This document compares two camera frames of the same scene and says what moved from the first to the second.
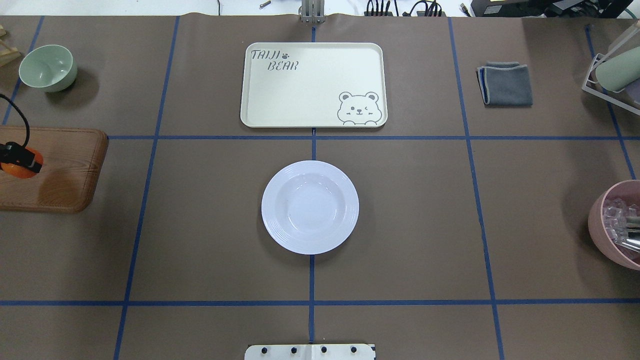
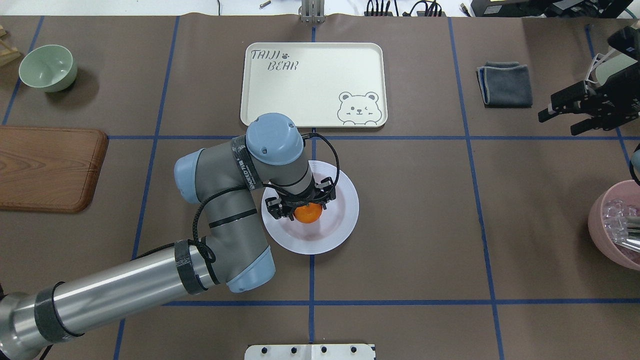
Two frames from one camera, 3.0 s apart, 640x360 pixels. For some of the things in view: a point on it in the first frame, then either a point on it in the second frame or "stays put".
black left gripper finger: (14, 153) -> (313, 194)
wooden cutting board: (73, 158) stays put
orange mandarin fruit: (22, 172) -> (308, 214)
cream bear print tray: (313, 85) stays put
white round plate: (310, 207) stays put
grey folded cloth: (505, 84) stays put
